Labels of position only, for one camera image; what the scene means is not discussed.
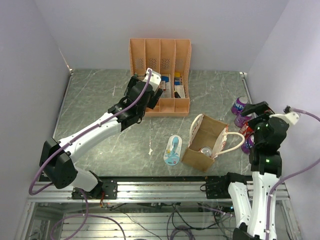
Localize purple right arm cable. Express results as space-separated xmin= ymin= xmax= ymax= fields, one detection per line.
xmin=264 ymin=107 xmax=320 ymax=236

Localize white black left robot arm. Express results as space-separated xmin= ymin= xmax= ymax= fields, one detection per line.
xmin=39 ymin=68 xmax=163 ymax=199

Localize aluminium rail frame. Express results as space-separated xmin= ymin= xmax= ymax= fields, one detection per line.
xmin=27 ymin=176 xmax=290 ymax=204

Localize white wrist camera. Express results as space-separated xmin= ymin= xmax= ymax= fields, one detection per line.
xmin=143 ymin=68 xmax=162 ymax=92
xmin=269 ymin=105 xmax=301 ymax=126

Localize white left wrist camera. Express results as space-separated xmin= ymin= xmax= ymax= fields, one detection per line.
xmin=143 ymin=68 xmax=162 ymax=92

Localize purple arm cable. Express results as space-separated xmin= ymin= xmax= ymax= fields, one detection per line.
xmin=264 ymin=107 xmax=320 ymax=236
xmin=28 ymin=67 xmax=153 ymax=240

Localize orange plastic file organizer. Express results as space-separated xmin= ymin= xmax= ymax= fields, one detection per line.
xmin=129 ymin=38 xmax=192 ymax=117

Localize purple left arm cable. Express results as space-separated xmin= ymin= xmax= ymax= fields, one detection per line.
xmin=28 ymin=67 xmax=153 ymax=240

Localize purple soda can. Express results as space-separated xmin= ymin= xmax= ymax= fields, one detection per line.
xmin=241 ymin=134 xmax=254 ymax=154
xmin=234 ymin=114 xmax=253 ymax=128

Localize white black label pack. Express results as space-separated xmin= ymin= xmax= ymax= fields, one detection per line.
xmin=174 ymin=72 xmax=186 ymax=99

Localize silver top soda can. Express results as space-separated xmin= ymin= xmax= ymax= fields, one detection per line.
xmin=200 ymin=146 xmax=213 ymax=158

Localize purple Fanta can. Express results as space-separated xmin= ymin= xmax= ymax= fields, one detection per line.
xmin=230 ymin=96 xmax=249 ymax=115

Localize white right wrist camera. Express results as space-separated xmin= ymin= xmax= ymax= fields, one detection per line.
xmin=269 ymin=105 xmax=301 ymax=126

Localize red cola can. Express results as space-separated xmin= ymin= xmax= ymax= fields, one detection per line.
xmin=238 ymin=121 xmax=254 ymax=139

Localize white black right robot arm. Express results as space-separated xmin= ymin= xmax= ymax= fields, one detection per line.
xmin=200 ymin=101 xmax=290 ymax=240

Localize blue white stationery packs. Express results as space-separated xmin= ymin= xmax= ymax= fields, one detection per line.
xmin=160 ymin=74 xmax=172 ymax=99

